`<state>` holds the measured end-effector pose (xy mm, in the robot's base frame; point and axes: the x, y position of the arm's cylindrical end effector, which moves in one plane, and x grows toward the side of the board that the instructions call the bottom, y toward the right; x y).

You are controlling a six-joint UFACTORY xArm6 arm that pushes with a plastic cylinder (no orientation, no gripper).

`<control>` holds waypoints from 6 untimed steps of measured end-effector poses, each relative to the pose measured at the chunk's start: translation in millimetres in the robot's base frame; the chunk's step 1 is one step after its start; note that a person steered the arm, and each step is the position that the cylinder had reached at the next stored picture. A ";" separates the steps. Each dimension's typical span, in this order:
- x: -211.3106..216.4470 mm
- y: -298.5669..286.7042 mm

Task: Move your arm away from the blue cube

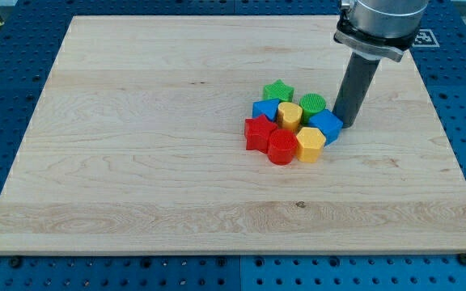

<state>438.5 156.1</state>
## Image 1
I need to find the yellow hexagon block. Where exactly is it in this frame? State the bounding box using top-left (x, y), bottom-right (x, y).
top-left (296, 127), bottom-right (326, 163)

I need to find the white fiducial marker tag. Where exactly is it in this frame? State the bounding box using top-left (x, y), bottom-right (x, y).
top-left (413, 28), bottom-right (439, 48)

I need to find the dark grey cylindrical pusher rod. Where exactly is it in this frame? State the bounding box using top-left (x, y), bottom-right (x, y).
top-left (333, 53), bottom-right (380, 129)

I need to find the blue cube block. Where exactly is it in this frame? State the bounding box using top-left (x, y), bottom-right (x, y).
top-left (307, 109), bottom-right (343, 146)

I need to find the blue triangle block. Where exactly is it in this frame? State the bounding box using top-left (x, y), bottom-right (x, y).
top-left (252, 99), bottom-right (280, 122)

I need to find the red cylinder block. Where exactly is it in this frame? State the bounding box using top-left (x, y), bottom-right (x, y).
top-left (267, 129), bottom-right (297, 165)

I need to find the red star block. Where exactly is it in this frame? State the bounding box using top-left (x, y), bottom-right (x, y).
top-left (244, 114), bottom-right (277, 154)

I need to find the light wooden board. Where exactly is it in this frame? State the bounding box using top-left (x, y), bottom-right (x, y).
top-left (0, 15), bottom-right (466, 255)

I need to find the green star block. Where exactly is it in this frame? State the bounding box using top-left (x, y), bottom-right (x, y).
top-left (262, 79), bottom-right (294, 102)

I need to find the green cylinder block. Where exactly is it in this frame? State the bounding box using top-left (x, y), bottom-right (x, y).
top-left (299, 93), bottom-right (326, 124)

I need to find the yellow heart block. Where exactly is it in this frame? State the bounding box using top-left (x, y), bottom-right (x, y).
top-left (277, 102), bottom-right (303, 133)

